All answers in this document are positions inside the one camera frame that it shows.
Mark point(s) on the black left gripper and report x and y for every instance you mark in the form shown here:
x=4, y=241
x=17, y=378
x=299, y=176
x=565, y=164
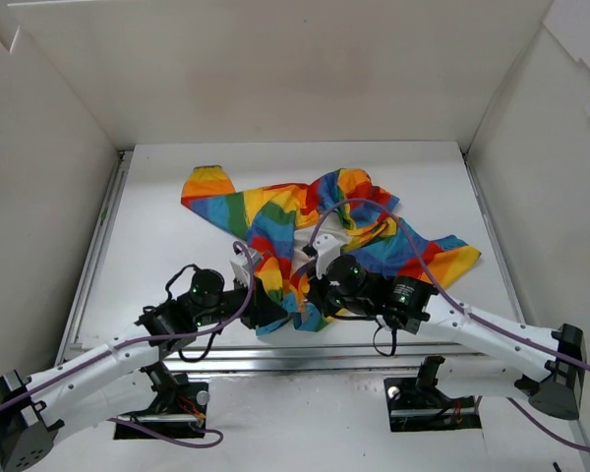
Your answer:
x=267, y=305

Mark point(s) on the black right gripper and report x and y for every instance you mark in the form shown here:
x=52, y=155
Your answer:
x=316, y=288

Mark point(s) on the rainbow striped jacket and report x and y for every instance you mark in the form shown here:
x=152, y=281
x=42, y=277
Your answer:
x=267, y=218

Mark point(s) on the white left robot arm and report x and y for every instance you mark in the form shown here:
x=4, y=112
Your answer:
x=125, y=375

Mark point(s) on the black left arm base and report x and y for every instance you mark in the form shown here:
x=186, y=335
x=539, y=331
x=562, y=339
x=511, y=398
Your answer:
x=178, y=410

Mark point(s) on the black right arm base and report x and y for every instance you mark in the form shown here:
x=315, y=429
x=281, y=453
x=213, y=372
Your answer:
x=416, y=405

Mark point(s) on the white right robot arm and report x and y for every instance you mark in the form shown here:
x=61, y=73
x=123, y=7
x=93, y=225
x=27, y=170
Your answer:
x=546, y=362

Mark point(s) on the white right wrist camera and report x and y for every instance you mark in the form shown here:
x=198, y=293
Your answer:
x=323, y=250

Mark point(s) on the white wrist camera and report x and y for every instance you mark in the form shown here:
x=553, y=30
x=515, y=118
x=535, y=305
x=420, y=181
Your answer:
x=323, y=250
x=244, y=263

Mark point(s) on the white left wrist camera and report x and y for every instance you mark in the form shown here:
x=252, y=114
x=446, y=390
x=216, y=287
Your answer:
x=244, y=263

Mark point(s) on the aluminium table frame rail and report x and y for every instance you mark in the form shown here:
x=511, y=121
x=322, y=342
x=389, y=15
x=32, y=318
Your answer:
x=295, y=400

